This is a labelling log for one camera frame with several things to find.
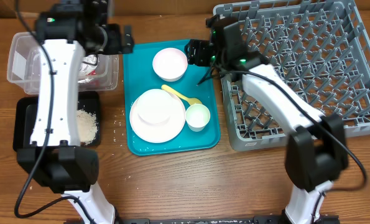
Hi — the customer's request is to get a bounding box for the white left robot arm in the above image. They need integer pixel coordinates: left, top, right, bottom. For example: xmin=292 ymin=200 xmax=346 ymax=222
xmin=16 ymin=0 xmax=134 ymax=223

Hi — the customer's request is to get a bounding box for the white bowl with brown food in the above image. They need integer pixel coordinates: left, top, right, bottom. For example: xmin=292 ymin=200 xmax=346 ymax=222
xmin=137 ymin=89 xmax=173 ymax=124

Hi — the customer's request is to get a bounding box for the white mint cup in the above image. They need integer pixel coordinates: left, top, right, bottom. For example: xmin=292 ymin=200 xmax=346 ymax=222
xmin=185 ymin=104 xmax=211 ymax=132

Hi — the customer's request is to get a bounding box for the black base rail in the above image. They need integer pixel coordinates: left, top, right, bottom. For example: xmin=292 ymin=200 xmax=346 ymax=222
xmin=63 ymin=214 xmax=341 ymax=224

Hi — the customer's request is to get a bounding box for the teal plastic tray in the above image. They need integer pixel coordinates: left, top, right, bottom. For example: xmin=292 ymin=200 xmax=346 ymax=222
xmin=123 ymin=39 xmax=221 ymax=156

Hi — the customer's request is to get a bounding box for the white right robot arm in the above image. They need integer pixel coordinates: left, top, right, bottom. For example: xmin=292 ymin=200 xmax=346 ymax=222
xmin=184 ymin=16 xmax=348 ymax=223

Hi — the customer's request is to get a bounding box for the black tray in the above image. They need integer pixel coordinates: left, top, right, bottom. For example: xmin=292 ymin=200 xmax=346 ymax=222
xmin=12 ymin=91 xmax=101 ymax=151

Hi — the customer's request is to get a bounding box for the clear plastic bin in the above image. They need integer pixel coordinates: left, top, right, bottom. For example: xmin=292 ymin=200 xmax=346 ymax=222
xmin=7 ymin=32 xmax=119 ymax=95

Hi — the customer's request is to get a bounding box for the white napkin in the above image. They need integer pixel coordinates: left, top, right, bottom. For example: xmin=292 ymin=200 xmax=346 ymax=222
xmin=79 ymin=55 xmax=99 ymax=76

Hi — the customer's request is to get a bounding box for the large white plate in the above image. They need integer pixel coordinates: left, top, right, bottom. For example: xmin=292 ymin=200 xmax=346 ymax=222
xmin=129 ymin=92 xmax=185 ymax=143

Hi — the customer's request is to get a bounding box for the yellow plastic spoon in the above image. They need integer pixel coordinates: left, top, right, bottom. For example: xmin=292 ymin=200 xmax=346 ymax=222
xmin=161 ymin=85 xmax=202 ymax=106

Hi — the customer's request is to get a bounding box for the pink bowl with rice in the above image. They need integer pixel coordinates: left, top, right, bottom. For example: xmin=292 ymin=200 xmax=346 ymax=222
xmin=152 ymin=47 xmax=188 ymax=82

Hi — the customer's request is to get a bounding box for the red snack wrapper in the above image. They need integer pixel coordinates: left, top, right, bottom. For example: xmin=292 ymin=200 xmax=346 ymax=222
xmin=78 ymin=70 xmax=98 ymax=85

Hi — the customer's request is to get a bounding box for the pile of rice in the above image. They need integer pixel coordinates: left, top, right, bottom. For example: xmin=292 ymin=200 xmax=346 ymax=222
xmin=76 ymin=110 xmax=98 ymax=144

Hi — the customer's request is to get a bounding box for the grey dish rack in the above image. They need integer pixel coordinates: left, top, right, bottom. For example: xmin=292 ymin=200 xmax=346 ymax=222
xmin=213 ymin=0 xmax=370 ymax=138

